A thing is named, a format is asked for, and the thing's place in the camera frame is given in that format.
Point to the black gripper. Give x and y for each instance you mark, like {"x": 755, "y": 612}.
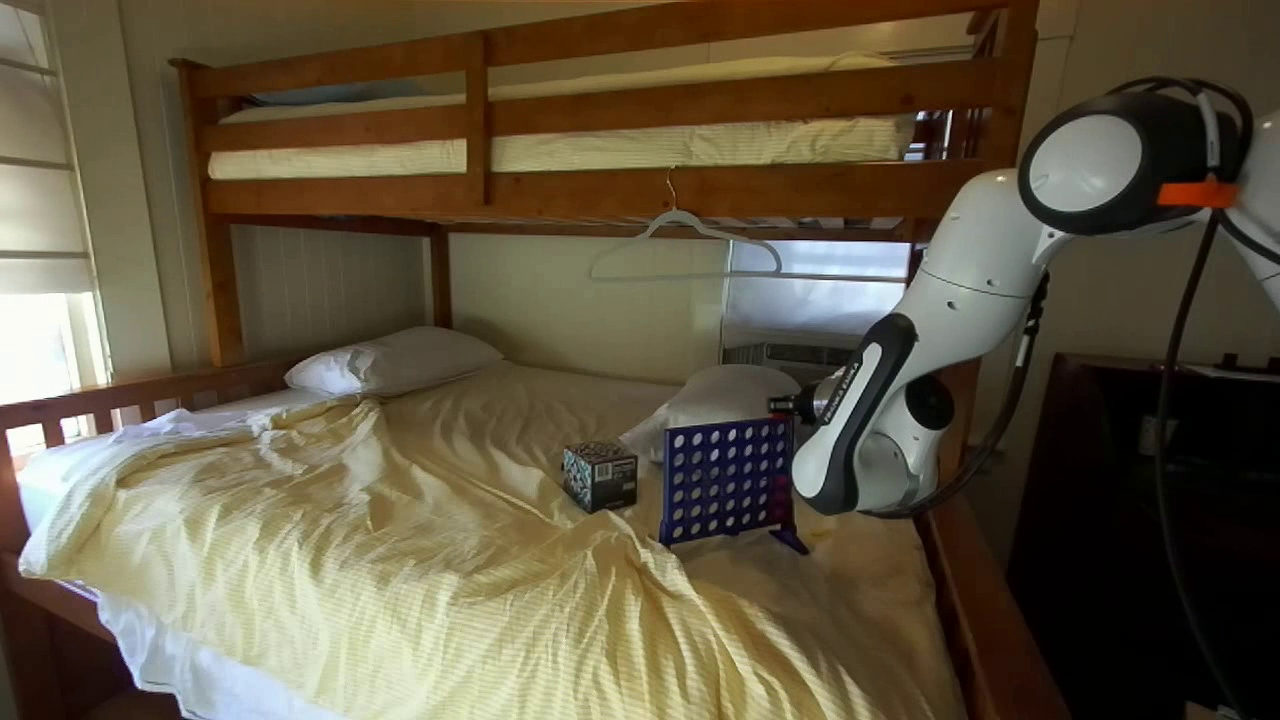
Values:
{"x": 804, "y": 402}

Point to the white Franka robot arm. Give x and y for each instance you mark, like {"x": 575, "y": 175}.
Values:
{"x": 972, "y": 293}

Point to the white folded blanket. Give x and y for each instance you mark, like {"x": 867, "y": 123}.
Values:
{"x": 720, "y": 395}

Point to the small bright window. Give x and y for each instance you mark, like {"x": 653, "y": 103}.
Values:
{"x": 812, "y": 301}

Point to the black patterned cube box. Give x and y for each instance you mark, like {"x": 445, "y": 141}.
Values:
{"x": 602, "y": 477}

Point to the white plastic clothes hanger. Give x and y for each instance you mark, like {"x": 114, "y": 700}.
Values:
{"x": 681, "y": 219}

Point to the dark wooden dresser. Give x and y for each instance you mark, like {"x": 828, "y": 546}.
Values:
{"x": 1105, "y": 562}

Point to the flat white pillow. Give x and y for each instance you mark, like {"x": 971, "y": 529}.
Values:
{"x": 394, "y": 362}

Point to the yellow bed blanket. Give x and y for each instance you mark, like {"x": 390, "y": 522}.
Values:
{"x": 402, "y": 575}

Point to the bunk mattress with pale sheet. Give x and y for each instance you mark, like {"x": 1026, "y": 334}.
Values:
{"x": 334, "y": 161}

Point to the white bed sheet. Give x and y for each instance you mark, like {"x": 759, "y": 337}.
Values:
{"x": 147, "y": 654}

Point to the window with white blinds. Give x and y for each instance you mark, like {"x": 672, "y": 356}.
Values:
{"x": 40, "y": 201}

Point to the wooden bunk bed frame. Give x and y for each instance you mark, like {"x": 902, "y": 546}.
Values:
{"x": 602, "y": 193}

